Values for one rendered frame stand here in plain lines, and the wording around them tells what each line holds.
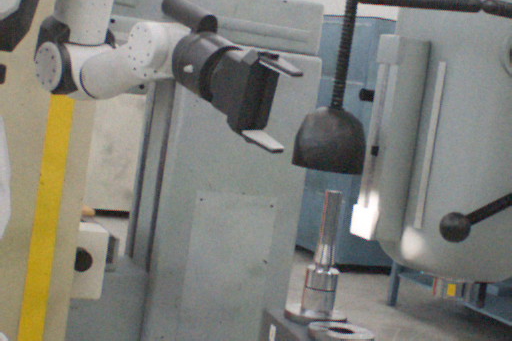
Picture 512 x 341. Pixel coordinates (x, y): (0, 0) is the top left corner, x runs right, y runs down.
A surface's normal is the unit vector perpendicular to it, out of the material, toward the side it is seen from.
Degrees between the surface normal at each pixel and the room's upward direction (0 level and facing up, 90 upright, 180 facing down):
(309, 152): 90
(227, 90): 96
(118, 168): 90
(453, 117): 90
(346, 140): 72
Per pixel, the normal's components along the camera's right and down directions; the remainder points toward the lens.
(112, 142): 0.47, 0.11
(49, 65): -0.72, 0.04
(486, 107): 0.00, 0.05
